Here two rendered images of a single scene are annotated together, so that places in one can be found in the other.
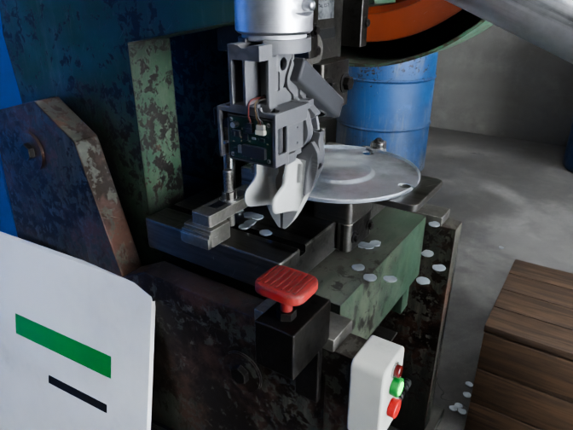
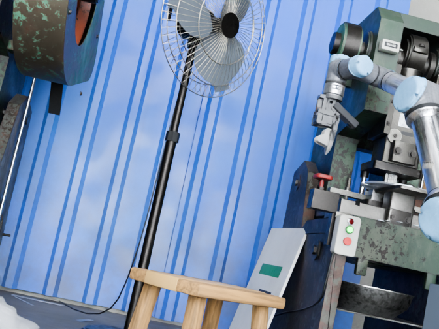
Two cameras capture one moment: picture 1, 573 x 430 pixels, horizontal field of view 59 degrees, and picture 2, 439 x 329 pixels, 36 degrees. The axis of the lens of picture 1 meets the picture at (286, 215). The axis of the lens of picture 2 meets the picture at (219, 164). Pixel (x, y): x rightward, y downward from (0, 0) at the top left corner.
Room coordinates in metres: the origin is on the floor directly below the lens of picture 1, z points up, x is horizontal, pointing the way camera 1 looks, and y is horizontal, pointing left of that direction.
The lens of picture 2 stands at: (-1.28, -1.60, 0.39)
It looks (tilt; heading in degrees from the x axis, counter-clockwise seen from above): 8 degrees up; 50
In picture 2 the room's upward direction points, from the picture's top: 12 degrees clockwise
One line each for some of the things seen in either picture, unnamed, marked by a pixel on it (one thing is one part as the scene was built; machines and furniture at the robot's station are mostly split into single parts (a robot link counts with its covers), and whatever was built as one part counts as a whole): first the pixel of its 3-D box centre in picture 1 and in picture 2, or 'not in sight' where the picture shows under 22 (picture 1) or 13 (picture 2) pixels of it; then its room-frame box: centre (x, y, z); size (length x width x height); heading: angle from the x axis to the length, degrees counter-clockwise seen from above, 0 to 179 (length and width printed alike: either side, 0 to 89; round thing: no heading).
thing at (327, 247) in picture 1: (280, 209); (381, 220); (0.94, 0.01, 0.68); 0.45 x 0.30 x 0.06; 147
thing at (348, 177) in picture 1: (338, 170); (399, 190); (0.87, -0.09, 0.78); 0.29 x 0.29 x 0.01
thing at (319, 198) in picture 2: (293, 361); (321, 215); (0.55, -0.01, 0.62); 0.10 x 0.06 x 0.20; 147
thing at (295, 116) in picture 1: (270, 100); (327, 112); (0.51, 0.02, 0.99); 0.09 x 0.08 x 0.12; 147
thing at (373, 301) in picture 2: not in sight; (367, 299); (0.94, 0.01, 0.36); 0.34 x 0.34 x 0.10
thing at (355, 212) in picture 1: (360, 209); (401, 207); (0.84, -0.14, 0.72); 0.25 x 0.14 x 0.14; 57
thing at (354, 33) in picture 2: not in sight; (350, 53); (0.74, 0.16, 1.31); 0.22 x 0.12 x 0.22; 57
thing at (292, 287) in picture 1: (286, 304); (321, 185); (0.53, 0.00, 0.72); 0.07 x 0.06 x 0.08; 57
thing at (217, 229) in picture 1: (226, 200); (345, 190); (0.79, 0.10, 0.76); 0.17 x 0.06 x 0.10; 147
